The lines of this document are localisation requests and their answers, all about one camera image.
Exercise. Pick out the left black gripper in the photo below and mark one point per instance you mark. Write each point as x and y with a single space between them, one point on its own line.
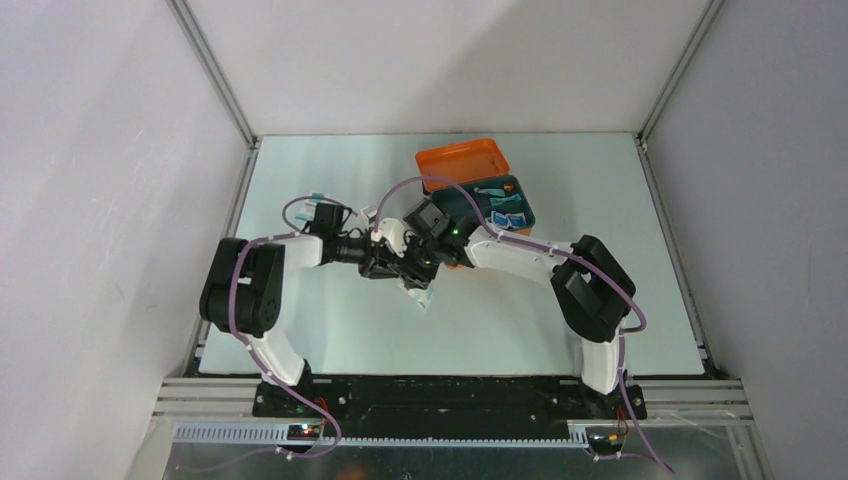
375 262

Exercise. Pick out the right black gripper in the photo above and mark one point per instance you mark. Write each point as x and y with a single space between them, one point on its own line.
417 277

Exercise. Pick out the long white teal packet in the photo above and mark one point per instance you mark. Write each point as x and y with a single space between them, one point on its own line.
421 296

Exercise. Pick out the small blue white sachet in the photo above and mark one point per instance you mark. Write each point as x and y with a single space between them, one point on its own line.
500 220

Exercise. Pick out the teal divided tray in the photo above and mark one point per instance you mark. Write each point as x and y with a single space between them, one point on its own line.
457 206

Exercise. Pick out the teal small packet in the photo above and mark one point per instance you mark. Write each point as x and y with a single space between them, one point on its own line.
492 192

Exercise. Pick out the orange medicine box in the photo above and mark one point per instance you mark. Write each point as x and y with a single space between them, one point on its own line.
456 164

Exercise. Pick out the teal wrapper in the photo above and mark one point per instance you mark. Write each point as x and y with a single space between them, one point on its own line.
503 200

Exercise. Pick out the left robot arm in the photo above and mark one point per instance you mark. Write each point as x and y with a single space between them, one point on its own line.
243 291

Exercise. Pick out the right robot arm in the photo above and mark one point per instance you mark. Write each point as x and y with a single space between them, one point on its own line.
592 291

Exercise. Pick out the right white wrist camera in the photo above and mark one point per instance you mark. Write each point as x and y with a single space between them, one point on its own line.
391 231

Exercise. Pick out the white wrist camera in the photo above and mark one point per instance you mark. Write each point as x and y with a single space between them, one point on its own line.
391 231
366 217

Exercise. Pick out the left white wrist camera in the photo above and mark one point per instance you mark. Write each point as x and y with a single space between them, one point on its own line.
366 217

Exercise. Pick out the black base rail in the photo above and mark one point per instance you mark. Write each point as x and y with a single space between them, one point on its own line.
446 408

